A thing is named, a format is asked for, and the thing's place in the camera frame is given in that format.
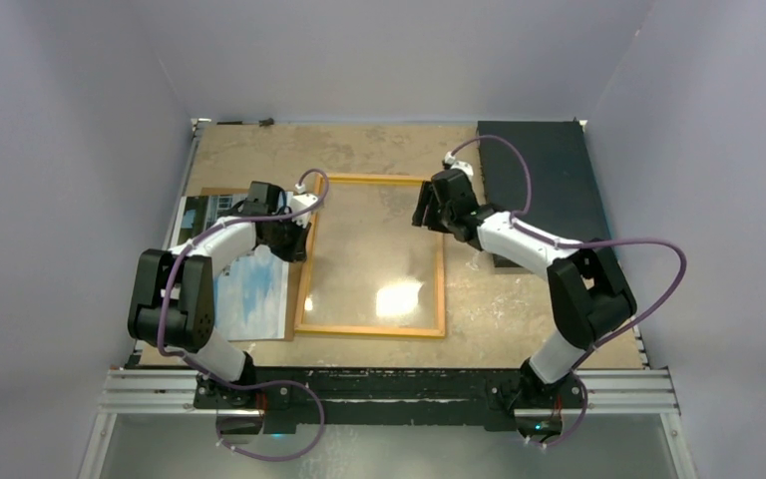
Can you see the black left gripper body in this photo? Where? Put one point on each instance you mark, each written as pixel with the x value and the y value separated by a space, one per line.
pixel 287 236

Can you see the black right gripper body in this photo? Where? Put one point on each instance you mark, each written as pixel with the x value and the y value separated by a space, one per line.
pixel 439 217

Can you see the building and sky photo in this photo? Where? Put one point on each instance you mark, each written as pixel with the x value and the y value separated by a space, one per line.
pixel 197 213

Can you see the clear frame glass pane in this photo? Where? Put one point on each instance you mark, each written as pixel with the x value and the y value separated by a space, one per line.
pixel 376 258

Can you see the yellow picture frame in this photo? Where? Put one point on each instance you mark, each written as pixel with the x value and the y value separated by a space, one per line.
pixel 304 278

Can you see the brown frame backing board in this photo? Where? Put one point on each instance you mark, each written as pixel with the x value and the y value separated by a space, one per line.
pixel 294 297

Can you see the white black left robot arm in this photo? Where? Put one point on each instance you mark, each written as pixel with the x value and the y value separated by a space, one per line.
pixel 173 299

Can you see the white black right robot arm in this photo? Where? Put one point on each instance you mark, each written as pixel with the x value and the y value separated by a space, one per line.
pixel 590 295

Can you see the dark green flat box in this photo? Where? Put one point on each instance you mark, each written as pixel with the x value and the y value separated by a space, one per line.
pixel 565 200

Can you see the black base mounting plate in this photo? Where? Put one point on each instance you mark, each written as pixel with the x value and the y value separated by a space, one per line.
pixel 496 399

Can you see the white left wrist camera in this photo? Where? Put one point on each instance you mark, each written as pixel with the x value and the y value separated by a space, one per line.
pixel 302 203

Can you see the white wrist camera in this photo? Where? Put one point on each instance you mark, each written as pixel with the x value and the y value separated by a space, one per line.
pixel 450 162
pixel 302 203

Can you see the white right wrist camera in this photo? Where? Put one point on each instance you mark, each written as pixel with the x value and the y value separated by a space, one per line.
pixel 450 162

